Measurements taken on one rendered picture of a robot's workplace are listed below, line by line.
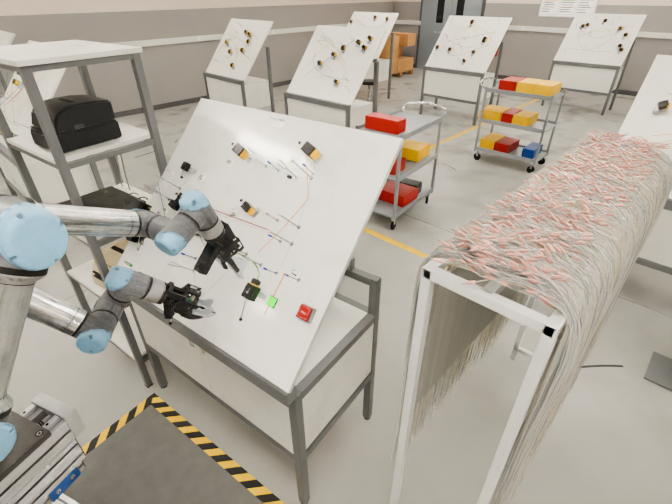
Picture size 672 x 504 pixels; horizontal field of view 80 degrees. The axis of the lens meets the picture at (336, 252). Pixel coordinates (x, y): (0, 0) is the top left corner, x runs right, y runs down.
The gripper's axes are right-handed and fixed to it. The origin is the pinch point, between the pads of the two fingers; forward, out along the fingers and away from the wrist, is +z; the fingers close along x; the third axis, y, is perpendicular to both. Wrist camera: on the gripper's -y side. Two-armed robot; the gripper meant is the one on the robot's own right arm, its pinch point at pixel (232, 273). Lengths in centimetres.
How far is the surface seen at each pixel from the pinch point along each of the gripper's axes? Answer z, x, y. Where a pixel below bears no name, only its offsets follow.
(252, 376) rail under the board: 33.3, -13.0, -19.9
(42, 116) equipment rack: -39, 96, 2
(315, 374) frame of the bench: 44, -28, -4
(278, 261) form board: 14.6, 0.5, 18.4
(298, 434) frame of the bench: 59, -31, -24
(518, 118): 226, 44, 441
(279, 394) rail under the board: 32.9, -26.7, -19.1
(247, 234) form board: 13.0, 21.5, 21.8
